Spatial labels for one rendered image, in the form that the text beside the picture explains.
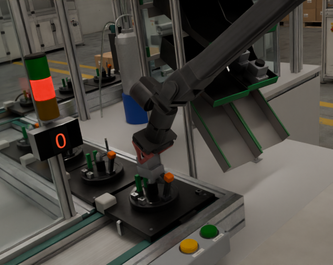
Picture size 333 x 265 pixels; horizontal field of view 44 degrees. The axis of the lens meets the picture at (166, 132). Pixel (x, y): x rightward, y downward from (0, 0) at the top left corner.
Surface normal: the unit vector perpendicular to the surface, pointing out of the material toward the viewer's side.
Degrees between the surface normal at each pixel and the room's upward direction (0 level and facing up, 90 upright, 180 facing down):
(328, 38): 90
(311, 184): 0
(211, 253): 90
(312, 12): 90
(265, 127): 45
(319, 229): 0
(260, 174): 0
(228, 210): 90
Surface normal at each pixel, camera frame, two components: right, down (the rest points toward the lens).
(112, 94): 0.68, 0.19
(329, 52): -0.74, 0.33
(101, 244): -0.12, -0.92
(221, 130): 0.29, -0.48
